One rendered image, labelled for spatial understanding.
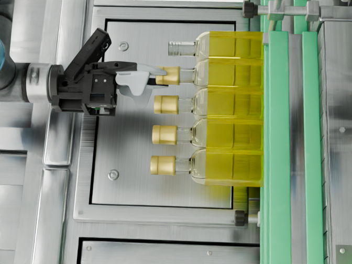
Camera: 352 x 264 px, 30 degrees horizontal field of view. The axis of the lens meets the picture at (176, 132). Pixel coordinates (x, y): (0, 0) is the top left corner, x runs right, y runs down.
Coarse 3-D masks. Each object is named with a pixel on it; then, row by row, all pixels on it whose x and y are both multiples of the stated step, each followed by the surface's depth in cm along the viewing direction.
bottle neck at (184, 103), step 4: (180, 100) 119; (184, 100) 120; (188, 100) 119; (180, 104) 119; (184, 104) 119; (188, 104) 119; (180, 108) 119; (184, 108) 119; (188, 108) 119; (180, 112) 120; (184, 112) 120; (188, 112) 120
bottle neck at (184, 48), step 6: (174, 42) 124; (180, 42) 124; (186, 42) 124; (192, 42) 124; (168, 48) 124; (174, 48) 123; (180, 48) 123; (186, 48) 123; (192, 48) 123; (174, 54) 124; (180, 54) 124; (186, 54) 124; (192, 54) 124
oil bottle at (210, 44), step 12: (204, 36) 122; (216, 36) 122; (228, 36) 122; (240, 36) 122; (252, 36) 122; (204, 48) 122; (216, 48) 121; (228, 48) 121; (240, 48) 121; (252, 48) 121
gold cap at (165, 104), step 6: (156, 96) 120; (162, 96) 120; (168, 96) 120; (174, 96) 120; (156, 102) 119; (162, 102) 119; (168, 102) 119; (174, 102) 119; (156, 108) 119; (162, 108) 119; (168, 108) 119; (174, 108) 119
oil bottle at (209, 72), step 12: (204, 60) 120; (216, 60) 120; (228, 60) 120; (240, 60) 120; (252, 60) 120; (204, 72) 120; (216, 72) 119; (228, 72) 119; (240, 72) 119; (252, 72) 119; (204, 84) 119; (216, 84) 119; (228, 84) 119; (240, 84) 119; (252, 84) 119
